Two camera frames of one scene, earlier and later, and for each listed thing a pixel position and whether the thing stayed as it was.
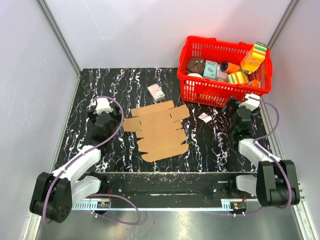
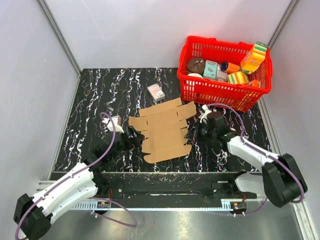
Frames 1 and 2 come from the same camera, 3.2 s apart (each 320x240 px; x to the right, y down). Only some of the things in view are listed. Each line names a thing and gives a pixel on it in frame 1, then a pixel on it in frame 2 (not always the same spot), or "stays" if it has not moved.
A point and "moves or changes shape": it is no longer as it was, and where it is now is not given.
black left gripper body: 116,118 to 126,144
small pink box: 156,92 stays
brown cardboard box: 156,125 moves or changes shape
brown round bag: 196,65 stays
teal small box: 210,70 stays
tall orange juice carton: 252,61 stays
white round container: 195,74 stays
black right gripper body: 233,103 to 203,132
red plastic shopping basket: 214,93 stays
